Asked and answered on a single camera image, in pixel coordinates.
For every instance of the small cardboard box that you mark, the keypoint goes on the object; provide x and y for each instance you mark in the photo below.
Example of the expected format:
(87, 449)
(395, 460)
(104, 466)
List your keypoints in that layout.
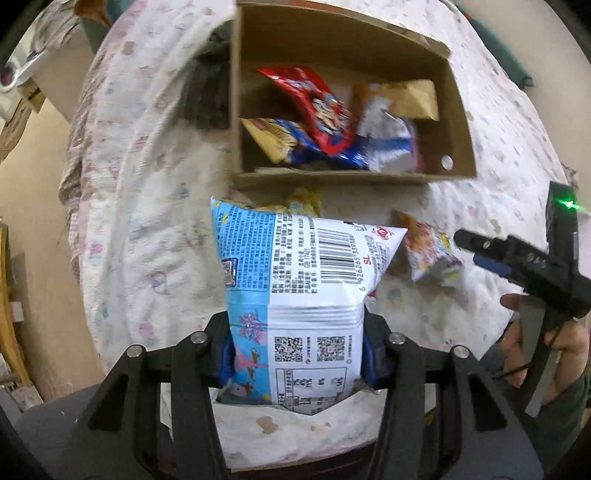
(32, 94)

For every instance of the person's right hand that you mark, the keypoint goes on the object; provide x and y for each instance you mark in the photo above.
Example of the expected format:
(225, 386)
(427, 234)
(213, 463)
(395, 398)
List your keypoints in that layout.
(572, 341)

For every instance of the person's grey trousers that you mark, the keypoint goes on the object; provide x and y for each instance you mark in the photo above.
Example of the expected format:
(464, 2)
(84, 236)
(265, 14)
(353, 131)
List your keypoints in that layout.
(41, 424)

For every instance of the white cabinet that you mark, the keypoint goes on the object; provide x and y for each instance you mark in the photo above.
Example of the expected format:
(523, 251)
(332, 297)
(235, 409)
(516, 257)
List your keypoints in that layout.
(60, 83)

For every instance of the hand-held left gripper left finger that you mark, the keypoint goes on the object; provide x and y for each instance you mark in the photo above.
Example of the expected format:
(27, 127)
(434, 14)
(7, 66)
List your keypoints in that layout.
(226, 360)

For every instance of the red snack bag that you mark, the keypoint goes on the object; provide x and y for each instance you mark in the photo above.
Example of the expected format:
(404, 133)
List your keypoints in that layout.
(318, 106)

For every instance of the brown snack packet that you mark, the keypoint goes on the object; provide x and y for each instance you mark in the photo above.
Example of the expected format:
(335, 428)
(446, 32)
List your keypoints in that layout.
(415, 99)

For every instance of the pink striped blanket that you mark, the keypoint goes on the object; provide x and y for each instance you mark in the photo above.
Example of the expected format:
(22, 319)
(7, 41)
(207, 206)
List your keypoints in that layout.
(74, 175)

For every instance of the small white blue snack bag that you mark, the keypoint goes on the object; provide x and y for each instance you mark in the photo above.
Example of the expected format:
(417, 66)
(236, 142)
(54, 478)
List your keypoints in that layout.
(388, 138)

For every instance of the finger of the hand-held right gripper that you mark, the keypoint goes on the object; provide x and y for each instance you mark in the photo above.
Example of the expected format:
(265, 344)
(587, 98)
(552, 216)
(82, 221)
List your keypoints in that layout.
(480, 242)
(491, 266)

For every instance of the orange white snack packet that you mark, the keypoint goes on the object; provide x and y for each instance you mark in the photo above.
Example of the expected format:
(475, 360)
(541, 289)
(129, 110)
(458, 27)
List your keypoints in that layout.
(429, 251)

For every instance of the teal orange cushion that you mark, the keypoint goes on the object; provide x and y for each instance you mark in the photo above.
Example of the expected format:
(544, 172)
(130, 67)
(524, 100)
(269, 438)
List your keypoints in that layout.
(99, 14)

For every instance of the wooden chair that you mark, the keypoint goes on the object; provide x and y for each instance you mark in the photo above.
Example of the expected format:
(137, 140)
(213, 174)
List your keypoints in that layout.
(9, 300)

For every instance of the dark grey cloth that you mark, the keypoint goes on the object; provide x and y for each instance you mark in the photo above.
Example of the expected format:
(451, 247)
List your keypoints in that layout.
(207, 101)

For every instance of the large light blue snack bag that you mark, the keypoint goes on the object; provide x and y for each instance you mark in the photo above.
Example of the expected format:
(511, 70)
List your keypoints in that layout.
(295, 277)

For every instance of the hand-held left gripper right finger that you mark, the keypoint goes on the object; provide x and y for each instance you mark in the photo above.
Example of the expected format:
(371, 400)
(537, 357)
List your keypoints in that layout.
(369, 360)

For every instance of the teal cloth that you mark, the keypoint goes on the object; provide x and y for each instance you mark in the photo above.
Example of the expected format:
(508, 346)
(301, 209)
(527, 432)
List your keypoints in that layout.
(508, 60)

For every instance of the blue yellow snack bag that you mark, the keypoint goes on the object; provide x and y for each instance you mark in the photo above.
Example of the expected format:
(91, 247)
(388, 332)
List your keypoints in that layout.
(277, 136)

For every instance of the white printed quilt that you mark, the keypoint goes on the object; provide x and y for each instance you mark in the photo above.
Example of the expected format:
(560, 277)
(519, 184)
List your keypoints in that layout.
(161, 207)

